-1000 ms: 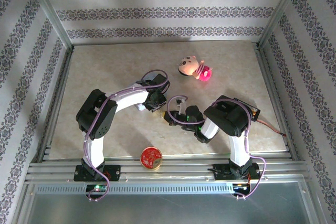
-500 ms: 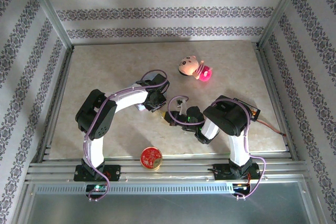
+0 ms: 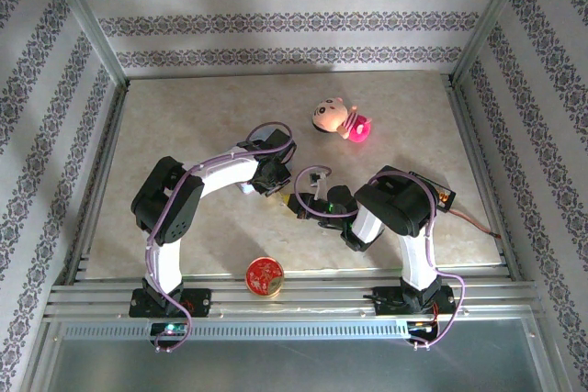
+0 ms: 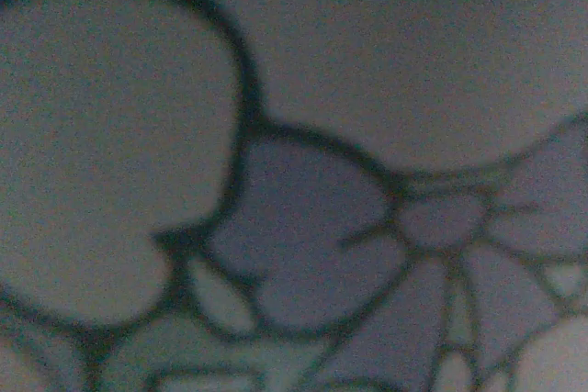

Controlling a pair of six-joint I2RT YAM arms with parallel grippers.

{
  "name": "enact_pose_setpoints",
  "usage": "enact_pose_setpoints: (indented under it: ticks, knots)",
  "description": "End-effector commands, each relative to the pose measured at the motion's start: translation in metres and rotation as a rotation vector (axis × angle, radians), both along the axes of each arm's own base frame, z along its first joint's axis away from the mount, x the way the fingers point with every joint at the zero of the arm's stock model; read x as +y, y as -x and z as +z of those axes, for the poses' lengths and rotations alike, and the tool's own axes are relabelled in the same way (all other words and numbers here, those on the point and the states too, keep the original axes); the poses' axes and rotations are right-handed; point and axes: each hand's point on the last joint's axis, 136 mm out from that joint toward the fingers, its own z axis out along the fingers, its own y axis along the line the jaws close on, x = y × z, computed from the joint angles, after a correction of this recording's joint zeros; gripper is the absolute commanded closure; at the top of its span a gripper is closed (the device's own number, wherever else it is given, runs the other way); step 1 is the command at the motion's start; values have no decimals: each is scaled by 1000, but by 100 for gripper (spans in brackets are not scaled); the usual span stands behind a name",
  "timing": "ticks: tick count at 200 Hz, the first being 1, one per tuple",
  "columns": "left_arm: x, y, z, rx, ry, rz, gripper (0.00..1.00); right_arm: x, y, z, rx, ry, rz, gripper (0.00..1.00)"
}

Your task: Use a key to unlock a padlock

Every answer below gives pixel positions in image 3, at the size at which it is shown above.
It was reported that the aluminium side rail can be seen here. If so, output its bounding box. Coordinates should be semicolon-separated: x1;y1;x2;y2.
63;79;132;286
443;73;523;281

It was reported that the brown module wire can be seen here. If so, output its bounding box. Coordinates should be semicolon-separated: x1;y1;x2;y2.
447;208;503;241

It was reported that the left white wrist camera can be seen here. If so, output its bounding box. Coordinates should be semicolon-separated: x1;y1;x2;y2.
238;127;277;148

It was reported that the plush doll in pink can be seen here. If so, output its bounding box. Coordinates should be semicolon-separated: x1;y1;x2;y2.
311;95;373;143

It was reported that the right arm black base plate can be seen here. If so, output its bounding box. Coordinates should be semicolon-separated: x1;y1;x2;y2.
374;286;457;318

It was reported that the red round tin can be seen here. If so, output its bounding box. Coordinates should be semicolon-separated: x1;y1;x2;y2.
245;256;285;299

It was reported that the grey metal sheet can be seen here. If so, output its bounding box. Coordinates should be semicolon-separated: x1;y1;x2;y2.
22;318;566;392

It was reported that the long aluminium rail frame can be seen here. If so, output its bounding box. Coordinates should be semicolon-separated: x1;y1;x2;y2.
43;267;539;321

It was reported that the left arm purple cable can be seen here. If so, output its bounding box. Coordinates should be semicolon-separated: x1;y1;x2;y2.
146;123;298;353

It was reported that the slotted grey cable duct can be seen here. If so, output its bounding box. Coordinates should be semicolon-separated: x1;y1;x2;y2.
59;321;414;342

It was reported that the aluminium corner post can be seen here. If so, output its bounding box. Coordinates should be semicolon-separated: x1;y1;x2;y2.
452;0;541;84
39;0;129;85

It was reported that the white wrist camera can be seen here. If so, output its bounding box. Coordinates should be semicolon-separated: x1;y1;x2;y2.
238;127;277;148
308;171;330;198

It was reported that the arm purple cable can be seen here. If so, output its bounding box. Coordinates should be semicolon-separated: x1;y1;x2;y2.
146;123;298;353
294;164;466;351

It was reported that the black module with orange connectors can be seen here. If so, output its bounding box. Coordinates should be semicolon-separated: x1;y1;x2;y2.
407;171;458;214

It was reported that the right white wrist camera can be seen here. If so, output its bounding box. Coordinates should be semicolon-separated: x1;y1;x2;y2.
308;171;330;198

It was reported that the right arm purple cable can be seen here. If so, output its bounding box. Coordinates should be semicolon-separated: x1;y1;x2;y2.
294;164;466;351

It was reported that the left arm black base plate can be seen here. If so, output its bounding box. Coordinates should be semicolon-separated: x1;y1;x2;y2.
128;287;212;319

